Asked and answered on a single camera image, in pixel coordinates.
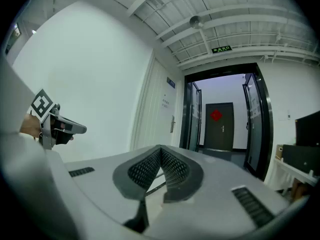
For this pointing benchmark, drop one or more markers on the dark brown door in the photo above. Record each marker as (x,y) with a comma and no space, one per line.
(225,139)

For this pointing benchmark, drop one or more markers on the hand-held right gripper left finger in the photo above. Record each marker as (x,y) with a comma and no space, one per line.
(120,181)

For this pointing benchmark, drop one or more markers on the silver door lock plate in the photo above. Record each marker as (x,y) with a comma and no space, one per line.
(172,127)

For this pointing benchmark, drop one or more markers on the brown cardboard box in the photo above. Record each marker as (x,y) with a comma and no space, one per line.
(279,151)

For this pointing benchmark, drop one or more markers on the blue door sign plate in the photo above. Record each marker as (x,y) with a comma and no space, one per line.
(171,82)

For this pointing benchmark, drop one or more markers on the person's grey sweatshirt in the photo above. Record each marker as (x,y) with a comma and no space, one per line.
(12,171)

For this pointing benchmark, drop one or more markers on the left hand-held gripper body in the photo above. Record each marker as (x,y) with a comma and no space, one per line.
(46,134)

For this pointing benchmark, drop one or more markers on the paper notice with red print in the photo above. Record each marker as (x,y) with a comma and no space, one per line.
(165,102)

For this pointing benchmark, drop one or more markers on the round ceiling fixture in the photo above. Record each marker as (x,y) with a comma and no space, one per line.
(196,22)

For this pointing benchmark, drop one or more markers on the person's left forearm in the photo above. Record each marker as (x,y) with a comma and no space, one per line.
(30,125)

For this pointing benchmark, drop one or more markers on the white table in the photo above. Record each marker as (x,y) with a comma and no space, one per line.
(292,169)

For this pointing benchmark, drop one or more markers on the white door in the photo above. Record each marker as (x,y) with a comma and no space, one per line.
(155,124)

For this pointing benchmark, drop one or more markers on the black doorway frame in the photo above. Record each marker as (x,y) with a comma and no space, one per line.
(265,124)

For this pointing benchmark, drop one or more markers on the white wall switch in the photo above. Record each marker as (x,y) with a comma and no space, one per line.
(289,115)

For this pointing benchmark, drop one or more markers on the black box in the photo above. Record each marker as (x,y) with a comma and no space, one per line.
(300,159)

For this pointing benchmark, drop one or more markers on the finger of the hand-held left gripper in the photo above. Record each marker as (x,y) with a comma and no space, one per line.
(77,129)

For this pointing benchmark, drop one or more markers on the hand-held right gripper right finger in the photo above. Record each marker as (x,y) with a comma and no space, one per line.
(195,184)

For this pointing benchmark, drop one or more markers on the green exit sign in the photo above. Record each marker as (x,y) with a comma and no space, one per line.
(221,49)

